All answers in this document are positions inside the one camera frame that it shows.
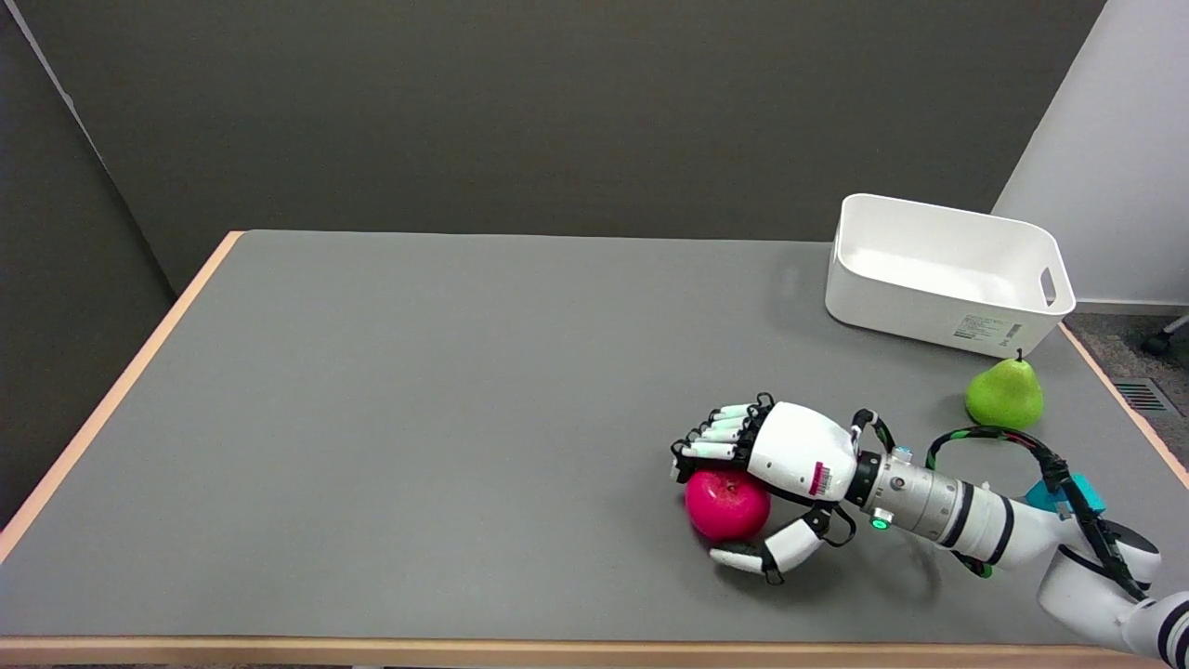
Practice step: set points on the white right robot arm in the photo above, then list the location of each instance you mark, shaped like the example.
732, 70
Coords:
1003, 530

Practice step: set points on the blue block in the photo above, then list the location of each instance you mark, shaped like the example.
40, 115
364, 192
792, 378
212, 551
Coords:
1070, 494

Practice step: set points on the red apple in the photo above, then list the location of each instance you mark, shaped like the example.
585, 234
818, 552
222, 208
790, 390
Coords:
726, 504

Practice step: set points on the white plastic bin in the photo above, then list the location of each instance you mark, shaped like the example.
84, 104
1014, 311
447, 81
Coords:
943, 274

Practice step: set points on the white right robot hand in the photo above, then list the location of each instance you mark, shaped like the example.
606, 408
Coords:
790, 455

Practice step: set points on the black chair caster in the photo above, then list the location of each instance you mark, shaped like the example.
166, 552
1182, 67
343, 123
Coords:
1161, 339

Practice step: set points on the green pear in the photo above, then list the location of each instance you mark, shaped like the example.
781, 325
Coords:
1005, 394

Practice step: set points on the floor vent grille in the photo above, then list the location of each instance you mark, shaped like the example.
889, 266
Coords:
1145, 397

